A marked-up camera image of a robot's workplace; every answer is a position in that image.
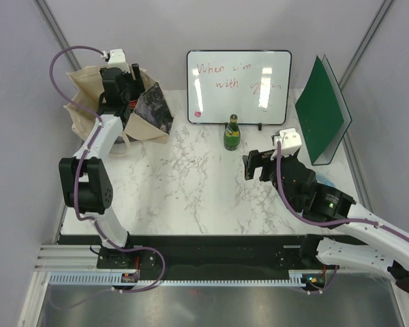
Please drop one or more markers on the beige canvas tote bag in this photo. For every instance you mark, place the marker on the beige canvas tote bag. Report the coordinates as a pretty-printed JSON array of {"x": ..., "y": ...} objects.
[{"x": 150, "y": 120}]

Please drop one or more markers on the green Perrier bottle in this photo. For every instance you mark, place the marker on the green Perrier bottle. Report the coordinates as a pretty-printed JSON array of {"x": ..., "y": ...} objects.
[{"x": 232, "y": 134}]

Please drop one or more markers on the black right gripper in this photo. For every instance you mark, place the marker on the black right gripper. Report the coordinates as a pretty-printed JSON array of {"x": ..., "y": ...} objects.
[{"x": 253, "y": 160}]

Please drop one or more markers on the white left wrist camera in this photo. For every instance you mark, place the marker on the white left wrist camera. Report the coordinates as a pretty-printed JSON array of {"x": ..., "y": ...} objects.
[{"x": 116, "y": 58}]

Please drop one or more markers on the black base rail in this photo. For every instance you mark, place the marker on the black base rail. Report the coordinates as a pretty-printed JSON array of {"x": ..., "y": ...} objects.
[{"x": 210, "y": 256}]

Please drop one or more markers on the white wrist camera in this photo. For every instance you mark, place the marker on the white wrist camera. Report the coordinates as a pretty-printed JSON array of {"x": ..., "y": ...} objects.
[
  {"x": 116, "y": 58},
  {"x": 290, "y": 141}
]

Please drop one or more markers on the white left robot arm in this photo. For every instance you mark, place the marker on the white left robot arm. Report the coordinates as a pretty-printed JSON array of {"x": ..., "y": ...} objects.
[{"x": 85, "y": 183}]

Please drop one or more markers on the green folder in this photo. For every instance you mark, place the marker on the green folder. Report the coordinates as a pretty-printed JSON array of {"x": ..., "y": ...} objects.
[{"x": 323, "y": 113}]

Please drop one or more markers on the small whiteboard black frame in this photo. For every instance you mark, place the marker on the small whiteboard black frame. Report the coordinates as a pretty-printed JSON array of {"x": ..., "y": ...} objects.
[{"x": 252, "y": 84}]

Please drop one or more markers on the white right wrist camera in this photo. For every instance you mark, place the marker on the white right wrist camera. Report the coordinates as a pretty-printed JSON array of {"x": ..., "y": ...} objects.
[{"x": 290, "y": 141}]

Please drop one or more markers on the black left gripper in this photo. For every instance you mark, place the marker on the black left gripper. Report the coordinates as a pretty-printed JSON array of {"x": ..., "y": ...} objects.
[{"x": 129, "y": 76}]

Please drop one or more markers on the white slotted cable duct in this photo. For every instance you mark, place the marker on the white slotted cable duct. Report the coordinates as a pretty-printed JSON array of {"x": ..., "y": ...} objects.
[{"x": 117, "y": 279}]

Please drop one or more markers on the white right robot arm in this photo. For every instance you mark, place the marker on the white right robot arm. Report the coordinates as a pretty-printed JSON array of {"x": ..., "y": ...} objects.
[{"x": 385, "y": 247}]

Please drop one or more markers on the light blue face mask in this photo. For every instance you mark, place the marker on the light blue face mask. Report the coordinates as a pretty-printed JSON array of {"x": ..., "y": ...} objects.
[{"x": 322, "y": 179}]

